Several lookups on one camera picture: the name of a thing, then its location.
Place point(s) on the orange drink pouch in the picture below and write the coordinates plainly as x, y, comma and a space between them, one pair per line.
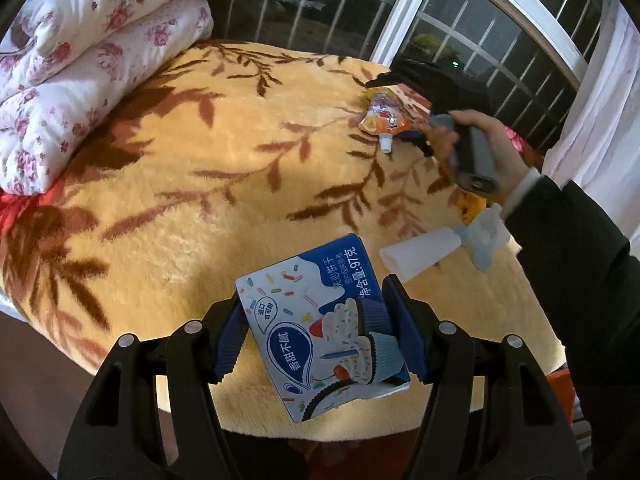
387, 112

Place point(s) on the white foam strip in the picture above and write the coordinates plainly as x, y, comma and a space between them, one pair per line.
420, 252

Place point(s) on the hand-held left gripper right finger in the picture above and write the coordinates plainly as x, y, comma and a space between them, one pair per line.
405, 320

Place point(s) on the person's right hand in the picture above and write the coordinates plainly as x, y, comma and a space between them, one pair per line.
505, 160

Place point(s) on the yellow floral plush blanket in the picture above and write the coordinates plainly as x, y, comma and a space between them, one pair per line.
225, 160

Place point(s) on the blue white cookie box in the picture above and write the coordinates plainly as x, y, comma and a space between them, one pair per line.
320, 330

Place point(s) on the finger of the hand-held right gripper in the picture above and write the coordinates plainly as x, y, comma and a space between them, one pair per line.
419, 139
387, 81

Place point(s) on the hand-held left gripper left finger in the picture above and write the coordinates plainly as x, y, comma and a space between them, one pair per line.
230, 330

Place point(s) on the pink floral white quilt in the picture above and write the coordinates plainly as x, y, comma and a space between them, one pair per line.
100, 60

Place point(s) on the white window frame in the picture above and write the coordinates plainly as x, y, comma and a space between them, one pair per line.
410, 15

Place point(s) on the pale blue plastic piece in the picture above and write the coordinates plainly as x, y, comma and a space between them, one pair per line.
485, 235

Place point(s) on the white curtain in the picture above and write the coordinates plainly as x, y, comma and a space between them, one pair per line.
600, 120

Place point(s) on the person's right forearm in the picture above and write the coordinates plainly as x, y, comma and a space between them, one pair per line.
580, 285

